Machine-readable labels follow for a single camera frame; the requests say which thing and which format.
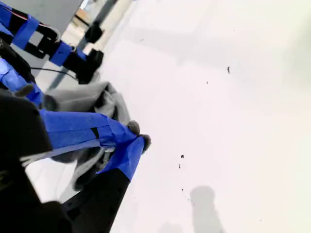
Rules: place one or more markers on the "grey striped towel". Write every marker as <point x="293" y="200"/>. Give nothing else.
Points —
<point x="114" y="104"/>

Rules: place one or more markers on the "steel post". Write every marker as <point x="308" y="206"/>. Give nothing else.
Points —
<point x="103" y="12"/>

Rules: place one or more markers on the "black clamp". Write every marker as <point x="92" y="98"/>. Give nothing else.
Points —
<point x="93" y="32"/>

